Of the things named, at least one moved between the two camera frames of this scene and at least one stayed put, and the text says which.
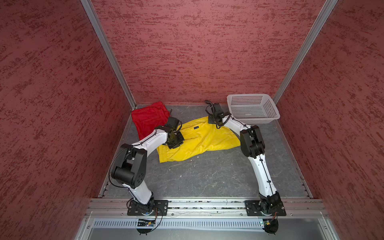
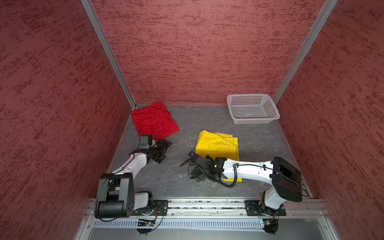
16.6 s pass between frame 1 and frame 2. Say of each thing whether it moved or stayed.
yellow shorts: moved
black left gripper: moved
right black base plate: stayed
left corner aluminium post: stayed
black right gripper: moved
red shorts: stayed
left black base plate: stayed
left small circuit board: stayed
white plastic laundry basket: stayed
